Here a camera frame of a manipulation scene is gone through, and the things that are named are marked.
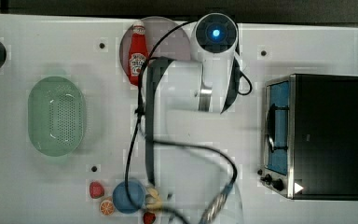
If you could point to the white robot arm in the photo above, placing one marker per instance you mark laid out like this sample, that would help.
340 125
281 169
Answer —
196 183

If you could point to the red ketchup bottle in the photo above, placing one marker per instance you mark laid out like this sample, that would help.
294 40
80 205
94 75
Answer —
138 52

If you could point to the yellow toy banana bunch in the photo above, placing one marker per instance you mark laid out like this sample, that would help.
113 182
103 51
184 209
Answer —
153 201

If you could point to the blue bowl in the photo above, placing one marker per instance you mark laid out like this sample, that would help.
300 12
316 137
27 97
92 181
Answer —
129 198

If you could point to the small red toy fruit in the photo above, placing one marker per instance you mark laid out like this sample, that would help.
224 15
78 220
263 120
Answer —
149 218

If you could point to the red toy strawberry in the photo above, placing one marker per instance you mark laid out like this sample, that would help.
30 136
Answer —
96 190

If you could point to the toy orange slice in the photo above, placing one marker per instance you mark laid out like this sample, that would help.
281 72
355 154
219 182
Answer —
106 207

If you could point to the green perforated colander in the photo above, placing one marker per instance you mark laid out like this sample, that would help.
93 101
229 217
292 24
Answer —
56 116

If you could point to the silver black toaster oven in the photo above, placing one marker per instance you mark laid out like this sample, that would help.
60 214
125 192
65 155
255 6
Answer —
310 137

